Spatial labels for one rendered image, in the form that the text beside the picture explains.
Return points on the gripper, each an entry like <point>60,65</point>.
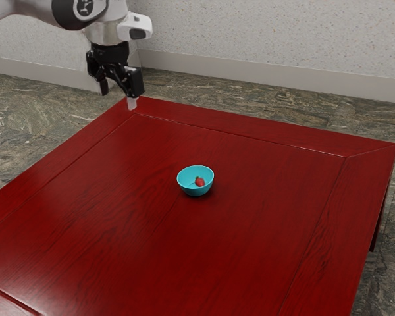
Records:
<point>107,56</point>

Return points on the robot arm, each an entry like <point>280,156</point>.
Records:
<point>112,23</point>

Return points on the teal bowl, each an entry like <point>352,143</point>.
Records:
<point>189,189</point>

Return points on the red strawberry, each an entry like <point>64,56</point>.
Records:
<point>200,181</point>

